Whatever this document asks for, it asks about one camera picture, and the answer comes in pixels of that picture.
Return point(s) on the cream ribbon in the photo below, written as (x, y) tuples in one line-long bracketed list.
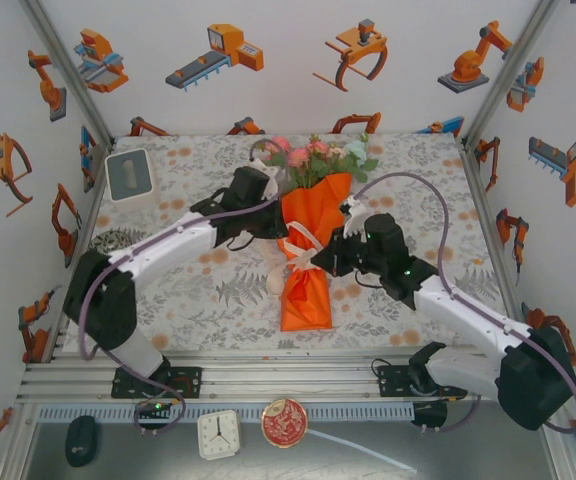
[(298, 235)]

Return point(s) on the orange wrapping paper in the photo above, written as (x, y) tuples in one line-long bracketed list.
[(313, 205)]

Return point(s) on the large pink rose spray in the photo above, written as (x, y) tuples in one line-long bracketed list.
[(281, 145)]

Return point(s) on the small pink rose spray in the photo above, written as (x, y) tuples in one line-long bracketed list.
[(318, 148)]

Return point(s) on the mint green flower stem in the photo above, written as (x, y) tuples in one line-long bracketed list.
[(359, 148)]

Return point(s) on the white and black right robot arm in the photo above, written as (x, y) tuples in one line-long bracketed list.
[(468, 315)]

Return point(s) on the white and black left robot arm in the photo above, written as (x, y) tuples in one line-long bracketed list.
[(163, 250)]

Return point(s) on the floral printed tablecloth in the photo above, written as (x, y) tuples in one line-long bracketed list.
[(208, 310)]

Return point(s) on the white tissue box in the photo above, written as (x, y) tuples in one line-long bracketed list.
[(130, 175)]

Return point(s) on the patterned glass bowl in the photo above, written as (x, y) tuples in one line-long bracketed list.
[(113, 237)]

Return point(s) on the red round tin lid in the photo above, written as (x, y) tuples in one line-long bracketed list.
[(284, 422)]

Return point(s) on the black connector box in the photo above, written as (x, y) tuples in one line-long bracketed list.
[(430, 415), (154, 409)]

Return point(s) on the white plastic strip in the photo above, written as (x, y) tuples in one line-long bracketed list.
[(363, 452)]

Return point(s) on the white square clock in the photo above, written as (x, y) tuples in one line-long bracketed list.
[(219, 434)]

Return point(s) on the black computer mouse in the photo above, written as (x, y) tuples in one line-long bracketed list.
[(81, 441)]

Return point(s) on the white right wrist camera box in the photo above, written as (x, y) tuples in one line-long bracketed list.
[(354, 217)]

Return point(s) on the aluminium side rail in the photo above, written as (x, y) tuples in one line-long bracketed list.
[(488, 225), (80, 220)]

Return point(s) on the aluminium rail bed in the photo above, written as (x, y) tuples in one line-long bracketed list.
[(293, 380)]

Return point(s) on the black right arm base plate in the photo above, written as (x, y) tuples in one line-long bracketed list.
[(393, 382)]

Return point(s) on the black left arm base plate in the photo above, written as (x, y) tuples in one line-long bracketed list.
[(190, 382)]

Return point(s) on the aluminium frame post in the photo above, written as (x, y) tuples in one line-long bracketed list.
[(68, 70), (510, 70)]

